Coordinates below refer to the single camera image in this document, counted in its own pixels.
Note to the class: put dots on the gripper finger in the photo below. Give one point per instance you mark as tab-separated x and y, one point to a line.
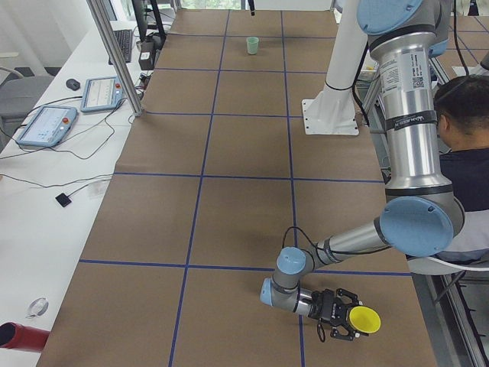
251	7

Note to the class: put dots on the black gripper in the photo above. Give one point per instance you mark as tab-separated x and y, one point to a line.
323	308

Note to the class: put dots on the yellow plastic cup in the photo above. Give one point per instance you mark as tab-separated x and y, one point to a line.
364	319

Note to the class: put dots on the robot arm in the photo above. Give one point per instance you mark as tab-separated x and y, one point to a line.
422	215

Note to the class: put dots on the green plastic cup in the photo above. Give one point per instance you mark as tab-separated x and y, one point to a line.
252	44

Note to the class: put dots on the black power box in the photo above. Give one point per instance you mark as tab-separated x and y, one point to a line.
147	55

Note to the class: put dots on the black keyboard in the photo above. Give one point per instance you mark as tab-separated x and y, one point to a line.
124	40

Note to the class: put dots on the far blue teach pendant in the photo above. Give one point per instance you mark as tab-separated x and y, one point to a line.
101	94

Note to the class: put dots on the blue teach pendant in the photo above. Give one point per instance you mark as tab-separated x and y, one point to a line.
48	127
101	94

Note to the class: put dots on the black computer mouse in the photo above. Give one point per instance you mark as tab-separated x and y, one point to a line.
73	84

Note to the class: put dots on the seated person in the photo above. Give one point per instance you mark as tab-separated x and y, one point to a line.
462	108

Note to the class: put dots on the near blue teach pendant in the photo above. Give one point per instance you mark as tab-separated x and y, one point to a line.
48	127

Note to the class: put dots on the grey office chair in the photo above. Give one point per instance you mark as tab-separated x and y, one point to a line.
19	96

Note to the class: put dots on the small black square pad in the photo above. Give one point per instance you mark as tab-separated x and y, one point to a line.
63	199

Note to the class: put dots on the clear tape roll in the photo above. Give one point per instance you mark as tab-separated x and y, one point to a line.
37	307

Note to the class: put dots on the red cylinder bottle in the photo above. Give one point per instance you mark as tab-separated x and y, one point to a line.
24	338

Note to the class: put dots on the aluminium frame post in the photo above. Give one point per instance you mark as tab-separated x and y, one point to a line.
103	24

